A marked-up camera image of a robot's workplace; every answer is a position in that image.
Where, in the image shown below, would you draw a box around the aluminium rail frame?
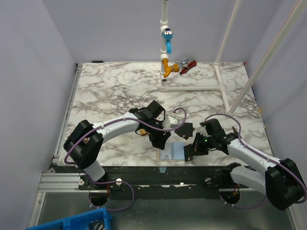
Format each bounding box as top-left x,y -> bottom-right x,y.
37,62 -> 295,230

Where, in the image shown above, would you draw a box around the beige leather card holder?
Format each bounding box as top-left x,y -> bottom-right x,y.
157,142 -> 187,161

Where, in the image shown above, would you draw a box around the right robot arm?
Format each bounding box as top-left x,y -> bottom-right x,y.
184,118 -> 307,210

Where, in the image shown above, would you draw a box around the silver VIP card top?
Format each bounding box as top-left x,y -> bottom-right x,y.
159,150 -> 173,161

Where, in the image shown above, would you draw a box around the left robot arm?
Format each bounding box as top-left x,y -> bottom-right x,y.
63,101 -> 171,189

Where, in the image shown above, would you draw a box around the blue plastic bin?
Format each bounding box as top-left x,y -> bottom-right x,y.
27,208 -> 112,230

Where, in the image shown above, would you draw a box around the orange pipe valve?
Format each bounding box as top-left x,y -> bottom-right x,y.
161,58 -> 180,78

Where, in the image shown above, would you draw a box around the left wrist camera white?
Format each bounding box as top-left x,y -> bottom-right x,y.
162,116 -> 179,129

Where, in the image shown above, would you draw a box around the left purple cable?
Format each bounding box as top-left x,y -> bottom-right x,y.
64,107 -> 188,212

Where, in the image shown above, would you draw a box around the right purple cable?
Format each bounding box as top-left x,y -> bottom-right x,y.
200,113 -> 307,209

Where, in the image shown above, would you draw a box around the blue pipe valve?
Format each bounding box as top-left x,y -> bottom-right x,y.
160,26 -> 174,54

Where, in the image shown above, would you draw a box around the purple cable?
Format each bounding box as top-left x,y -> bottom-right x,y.
200,113 -> 307,209
64,107 -> 188,212

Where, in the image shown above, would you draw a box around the gold card middle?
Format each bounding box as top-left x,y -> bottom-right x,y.
140,129 -> 148,136

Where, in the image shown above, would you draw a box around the red black pliers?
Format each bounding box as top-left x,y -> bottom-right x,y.
175,59 -> 197,75

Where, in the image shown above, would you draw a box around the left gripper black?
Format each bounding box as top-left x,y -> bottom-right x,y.
146,119 -> 171,150

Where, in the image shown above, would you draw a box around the white PVC pipe frame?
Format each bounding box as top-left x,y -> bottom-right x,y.
160,0 -> 307,114

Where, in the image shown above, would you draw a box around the blue tape piece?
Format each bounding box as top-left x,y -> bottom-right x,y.
159,167 -> 166,173

